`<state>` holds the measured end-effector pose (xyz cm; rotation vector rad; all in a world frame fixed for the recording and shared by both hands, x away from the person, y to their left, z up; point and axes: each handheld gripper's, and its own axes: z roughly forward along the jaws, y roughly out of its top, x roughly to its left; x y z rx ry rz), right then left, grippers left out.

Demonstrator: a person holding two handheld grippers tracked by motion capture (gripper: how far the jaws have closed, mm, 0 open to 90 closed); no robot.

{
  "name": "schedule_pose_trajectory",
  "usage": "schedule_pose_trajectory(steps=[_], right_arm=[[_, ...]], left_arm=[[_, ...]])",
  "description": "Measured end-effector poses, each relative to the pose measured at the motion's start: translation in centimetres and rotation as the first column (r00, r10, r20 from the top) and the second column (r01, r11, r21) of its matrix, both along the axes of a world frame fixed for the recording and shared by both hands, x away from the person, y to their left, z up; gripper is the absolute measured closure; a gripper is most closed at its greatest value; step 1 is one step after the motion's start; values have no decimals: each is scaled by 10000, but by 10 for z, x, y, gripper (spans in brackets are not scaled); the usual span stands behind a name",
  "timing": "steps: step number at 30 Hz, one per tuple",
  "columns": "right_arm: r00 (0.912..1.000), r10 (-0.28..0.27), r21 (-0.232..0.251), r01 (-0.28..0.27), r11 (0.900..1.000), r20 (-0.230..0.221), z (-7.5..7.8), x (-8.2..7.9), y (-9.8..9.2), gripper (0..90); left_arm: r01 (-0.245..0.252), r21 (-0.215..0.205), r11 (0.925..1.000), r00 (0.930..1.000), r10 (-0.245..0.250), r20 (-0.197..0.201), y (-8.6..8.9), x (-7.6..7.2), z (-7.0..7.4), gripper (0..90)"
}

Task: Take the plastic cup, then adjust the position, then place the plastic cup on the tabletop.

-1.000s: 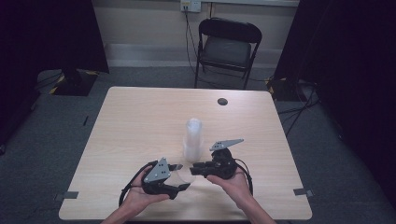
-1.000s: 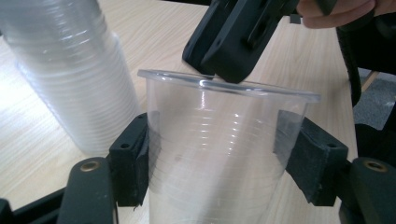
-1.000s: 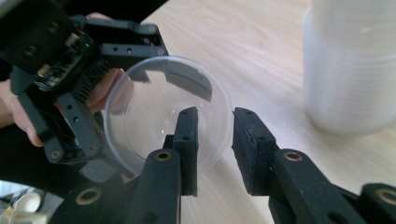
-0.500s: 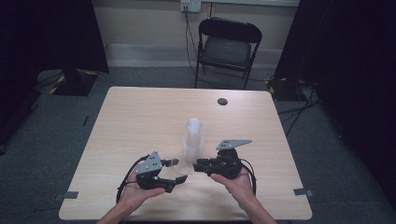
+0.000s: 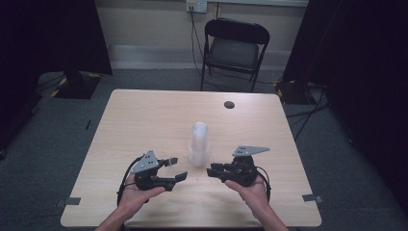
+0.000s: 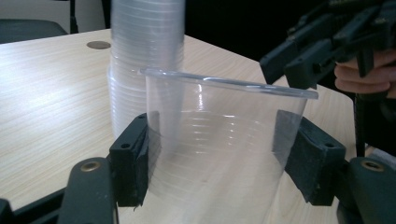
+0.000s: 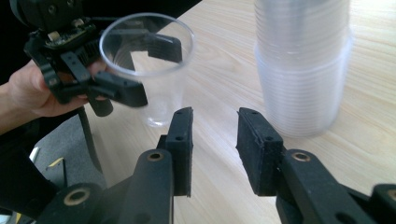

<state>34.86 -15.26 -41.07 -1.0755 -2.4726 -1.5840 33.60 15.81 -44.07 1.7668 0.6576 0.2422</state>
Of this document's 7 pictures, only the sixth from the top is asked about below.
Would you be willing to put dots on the single clear plastic cup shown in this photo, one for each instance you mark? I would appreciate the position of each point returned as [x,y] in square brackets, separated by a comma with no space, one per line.
[218,149]

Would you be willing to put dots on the stack of clear plastic cups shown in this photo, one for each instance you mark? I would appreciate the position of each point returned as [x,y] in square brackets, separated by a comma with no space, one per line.
[143,46]

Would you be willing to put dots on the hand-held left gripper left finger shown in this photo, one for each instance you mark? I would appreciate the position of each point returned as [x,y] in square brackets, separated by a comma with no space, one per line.
[130,161]

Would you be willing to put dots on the black round table grommet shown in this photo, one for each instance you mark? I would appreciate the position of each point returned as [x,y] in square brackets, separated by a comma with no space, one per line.
[98,45]

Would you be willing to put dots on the black folding chair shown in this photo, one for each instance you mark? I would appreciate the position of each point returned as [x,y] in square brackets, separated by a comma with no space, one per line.
[28,31]

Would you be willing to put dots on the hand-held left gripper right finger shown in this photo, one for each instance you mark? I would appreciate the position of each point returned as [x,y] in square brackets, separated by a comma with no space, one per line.
[314,161]

